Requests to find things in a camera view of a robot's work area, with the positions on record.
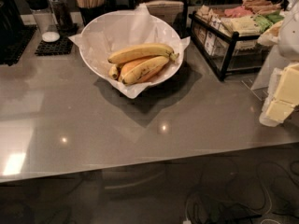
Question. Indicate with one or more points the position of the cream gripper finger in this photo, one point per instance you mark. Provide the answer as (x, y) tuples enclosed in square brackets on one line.
[(287, 89), (274, 112)]

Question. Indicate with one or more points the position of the yellow banana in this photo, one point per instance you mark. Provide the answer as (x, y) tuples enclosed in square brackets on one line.
[(140, 51), (143, 70)]

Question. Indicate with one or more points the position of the middle orange-yellow banana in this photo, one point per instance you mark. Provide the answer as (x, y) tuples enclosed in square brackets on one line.
[(130, 65)]

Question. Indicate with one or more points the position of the small back banana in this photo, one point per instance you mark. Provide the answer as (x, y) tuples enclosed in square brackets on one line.
[(115, 71)]

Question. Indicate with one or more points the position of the white bowl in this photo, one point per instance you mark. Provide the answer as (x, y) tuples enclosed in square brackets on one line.
[(102, 59)]

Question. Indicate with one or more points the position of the clear acrylic stand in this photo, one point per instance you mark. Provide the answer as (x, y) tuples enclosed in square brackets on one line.
[(258, 85)]

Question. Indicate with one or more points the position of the green sweetener packets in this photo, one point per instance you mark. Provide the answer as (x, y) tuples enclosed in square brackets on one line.
[(267, 20)]

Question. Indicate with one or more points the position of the pink sweetener packets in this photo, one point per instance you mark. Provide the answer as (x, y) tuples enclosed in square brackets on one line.
[(237, 12)]

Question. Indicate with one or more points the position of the brown paper bag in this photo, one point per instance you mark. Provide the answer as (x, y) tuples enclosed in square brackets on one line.
[(170, 11)]

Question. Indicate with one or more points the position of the white paper liner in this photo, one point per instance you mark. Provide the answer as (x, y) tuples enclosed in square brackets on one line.
[(124, 28)]

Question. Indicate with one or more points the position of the cup of wooden stirrers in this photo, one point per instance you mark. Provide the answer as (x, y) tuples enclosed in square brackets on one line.
[(90, 9)]

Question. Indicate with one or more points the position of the black rubber mat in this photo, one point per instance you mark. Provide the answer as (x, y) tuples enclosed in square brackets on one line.
[(62, 46)]

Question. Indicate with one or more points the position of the dark pepper shaker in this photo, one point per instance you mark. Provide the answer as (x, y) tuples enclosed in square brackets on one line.
[(62, 14)]

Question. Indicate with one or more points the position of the glass sugar dispenser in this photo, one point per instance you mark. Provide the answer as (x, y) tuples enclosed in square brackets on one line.
[(44, 20)]

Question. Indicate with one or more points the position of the large black mat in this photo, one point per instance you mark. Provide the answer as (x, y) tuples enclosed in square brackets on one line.
[(11, 54)]

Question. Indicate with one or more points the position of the dark container far left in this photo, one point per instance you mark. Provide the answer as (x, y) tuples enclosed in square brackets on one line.
[(12, 16)]

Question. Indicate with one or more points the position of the black wire condiment rack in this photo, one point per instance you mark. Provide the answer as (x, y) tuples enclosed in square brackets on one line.
[(229, 45)]

